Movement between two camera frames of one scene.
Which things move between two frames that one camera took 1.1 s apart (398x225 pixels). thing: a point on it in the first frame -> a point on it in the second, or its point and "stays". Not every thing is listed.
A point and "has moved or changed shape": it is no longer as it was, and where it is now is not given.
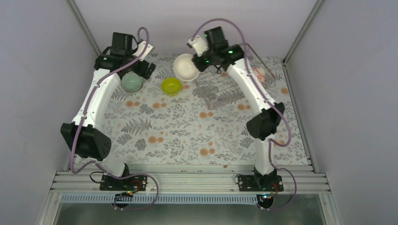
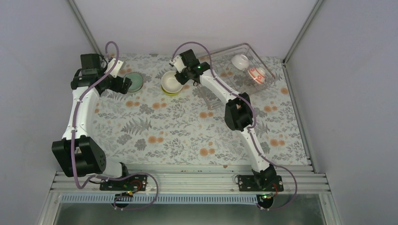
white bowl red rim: [260, 75] stays
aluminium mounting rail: [179, 182] stays
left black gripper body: [141, 71] -> [117, 87]
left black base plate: [133, 183] stays
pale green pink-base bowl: [131, 82] stays
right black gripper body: [202, 65] -> [183, 80]
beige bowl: [184, 68] has moved or changed shape
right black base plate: [260, 183] stays
